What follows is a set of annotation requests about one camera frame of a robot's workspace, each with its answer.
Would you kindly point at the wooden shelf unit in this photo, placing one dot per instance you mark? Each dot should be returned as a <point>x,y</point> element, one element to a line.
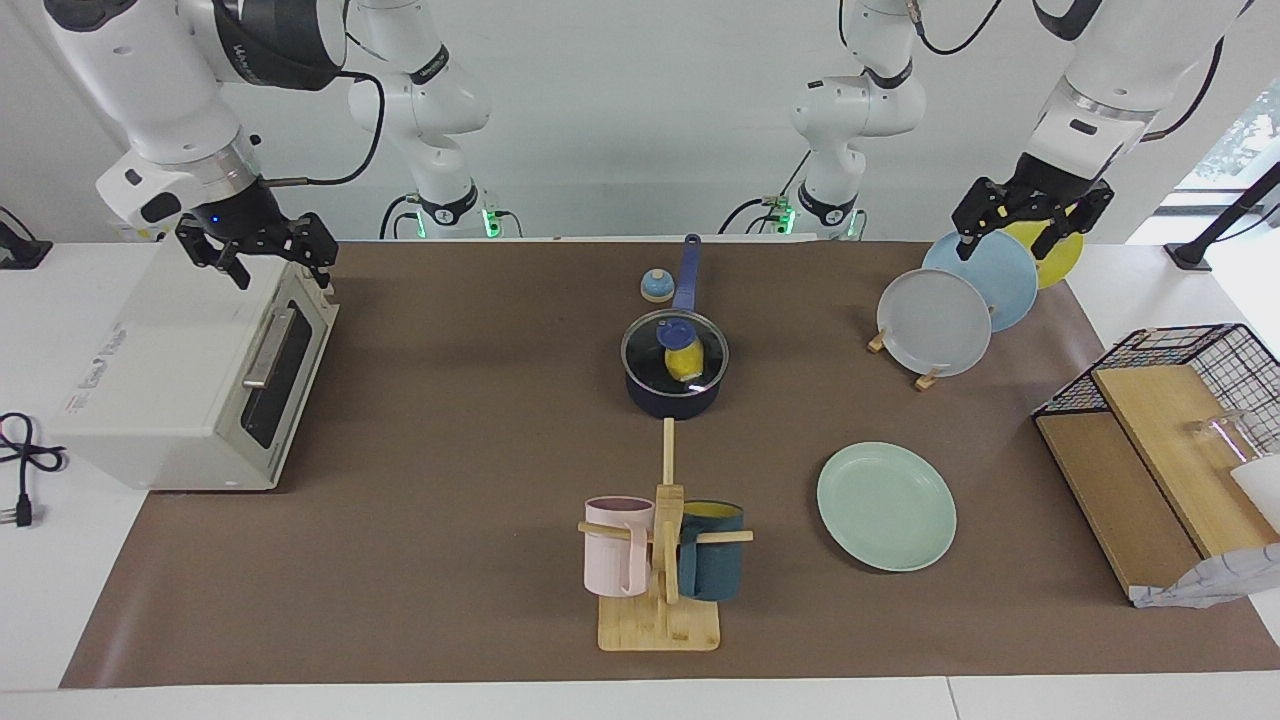
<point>1120,500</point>

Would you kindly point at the light green plate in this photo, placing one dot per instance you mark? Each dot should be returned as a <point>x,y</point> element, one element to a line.
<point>885,510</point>

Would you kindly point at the white container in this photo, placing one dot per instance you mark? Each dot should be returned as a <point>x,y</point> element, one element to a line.
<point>1262,495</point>

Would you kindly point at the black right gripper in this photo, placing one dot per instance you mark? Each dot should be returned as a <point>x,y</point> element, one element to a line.
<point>265,238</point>

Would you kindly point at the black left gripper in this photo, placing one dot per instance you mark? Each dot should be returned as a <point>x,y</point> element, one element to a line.
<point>1040,203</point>

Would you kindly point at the wooden plate rack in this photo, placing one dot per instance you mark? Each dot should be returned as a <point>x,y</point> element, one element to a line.
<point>927,380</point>

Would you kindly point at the grey plate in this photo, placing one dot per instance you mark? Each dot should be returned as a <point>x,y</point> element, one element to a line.
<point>930,325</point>

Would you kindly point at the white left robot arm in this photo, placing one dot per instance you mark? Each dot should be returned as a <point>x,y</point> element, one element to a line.
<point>1120,60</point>

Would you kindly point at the white grey patterned cloth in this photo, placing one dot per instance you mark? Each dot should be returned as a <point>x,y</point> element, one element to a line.
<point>1220,580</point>

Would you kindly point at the black clamp mount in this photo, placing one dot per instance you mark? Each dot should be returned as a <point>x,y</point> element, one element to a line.
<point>20,255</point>

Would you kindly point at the beige toaster oven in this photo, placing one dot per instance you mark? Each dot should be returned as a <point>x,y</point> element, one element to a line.
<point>150,380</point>

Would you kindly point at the pink mug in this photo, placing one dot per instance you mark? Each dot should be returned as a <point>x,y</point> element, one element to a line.
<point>610,560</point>

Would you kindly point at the light blue plate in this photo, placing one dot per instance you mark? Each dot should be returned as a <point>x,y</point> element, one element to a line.
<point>1000,280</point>

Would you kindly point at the window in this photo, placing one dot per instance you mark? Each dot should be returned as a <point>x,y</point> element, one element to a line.
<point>1250,140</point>

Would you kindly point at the yellow plate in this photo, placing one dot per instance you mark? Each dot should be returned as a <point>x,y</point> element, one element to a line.
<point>1062,262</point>

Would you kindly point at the black stand leg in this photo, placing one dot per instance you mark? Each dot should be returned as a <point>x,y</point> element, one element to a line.
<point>1190,255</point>

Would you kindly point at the glass lid blue knob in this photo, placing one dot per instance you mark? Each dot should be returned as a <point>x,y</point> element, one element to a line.
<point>677,330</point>

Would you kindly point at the brown table mat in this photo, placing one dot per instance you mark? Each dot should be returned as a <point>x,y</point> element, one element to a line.
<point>450,500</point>

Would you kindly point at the wooden mug tree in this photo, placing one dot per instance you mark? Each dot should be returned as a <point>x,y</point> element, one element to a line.
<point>660,630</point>

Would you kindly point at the dark teal mug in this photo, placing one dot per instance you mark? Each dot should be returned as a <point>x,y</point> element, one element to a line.
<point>715,570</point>

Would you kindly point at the clear glass cup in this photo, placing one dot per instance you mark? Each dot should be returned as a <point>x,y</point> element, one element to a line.
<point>1215,440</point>

